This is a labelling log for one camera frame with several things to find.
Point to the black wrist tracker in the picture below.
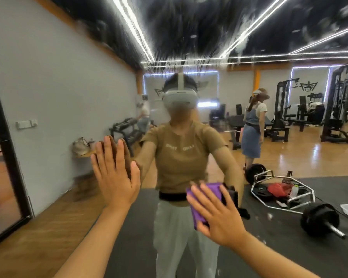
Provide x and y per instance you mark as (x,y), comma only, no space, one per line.
(232,196)

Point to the black door frame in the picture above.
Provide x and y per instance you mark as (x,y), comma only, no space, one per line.
(10,170)

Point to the grey bag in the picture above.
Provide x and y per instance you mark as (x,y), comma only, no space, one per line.
(81,147)

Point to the person's left forearm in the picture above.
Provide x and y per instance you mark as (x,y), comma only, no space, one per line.
(95,246)

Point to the purple cloth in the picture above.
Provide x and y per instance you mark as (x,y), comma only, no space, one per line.
(213,188)

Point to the loose black weight plate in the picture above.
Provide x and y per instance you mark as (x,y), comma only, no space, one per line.
(262,193)

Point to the large black multi gym machine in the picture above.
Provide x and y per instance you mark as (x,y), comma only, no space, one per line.
(339,112)

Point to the black dumbbell rack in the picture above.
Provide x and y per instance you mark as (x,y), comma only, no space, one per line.
(127,130)

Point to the black weight bench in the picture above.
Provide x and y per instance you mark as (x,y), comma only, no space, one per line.
(235,127)

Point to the red bag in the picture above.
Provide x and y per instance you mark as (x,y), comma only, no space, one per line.
(280,190)

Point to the white bottle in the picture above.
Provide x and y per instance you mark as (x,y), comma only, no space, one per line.
(294,191)

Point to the person's left hand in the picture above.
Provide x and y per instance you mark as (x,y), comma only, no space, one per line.
(116,182)

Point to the person's right hand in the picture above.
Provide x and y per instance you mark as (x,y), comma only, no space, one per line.
(223,220)

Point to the black barbell weight plate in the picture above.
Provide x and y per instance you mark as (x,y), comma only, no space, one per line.
(319,220)
(255,173)

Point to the person's left thumb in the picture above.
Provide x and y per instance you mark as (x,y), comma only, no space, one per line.
(135,175)

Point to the person's right thumb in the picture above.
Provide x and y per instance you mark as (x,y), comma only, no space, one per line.
(202,224)

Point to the white headset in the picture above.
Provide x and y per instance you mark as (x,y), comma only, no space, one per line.
(180,98)

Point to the white wall switch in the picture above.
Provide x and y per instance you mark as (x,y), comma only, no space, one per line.
(26,124)

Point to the black floor mat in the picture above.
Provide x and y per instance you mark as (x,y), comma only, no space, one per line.
(278,251)

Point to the black spray bottle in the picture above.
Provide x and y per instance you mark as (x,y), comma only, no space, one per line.
(289,174)

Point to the person's left middle finger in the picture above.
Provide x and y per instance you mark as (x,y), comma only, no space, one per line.
(109,153)

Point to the black seated exercise machine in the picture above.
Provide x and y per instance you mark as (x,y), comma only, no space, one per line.
(303,112)

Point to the ceiling light strip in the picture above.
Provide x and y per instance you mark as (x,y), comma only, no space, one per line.
(251,26)
(133,28)
(324,39)
(249,59)

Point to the person's right forearm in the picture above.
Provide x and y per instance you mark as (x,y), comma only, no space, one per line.
(272,257)

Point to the black waist belt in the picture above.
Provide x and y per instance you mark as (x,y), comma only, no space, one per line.
(171,196)

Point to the silver hex trap bar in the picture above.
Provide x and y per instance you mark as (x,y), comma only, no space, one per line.
(307,193)

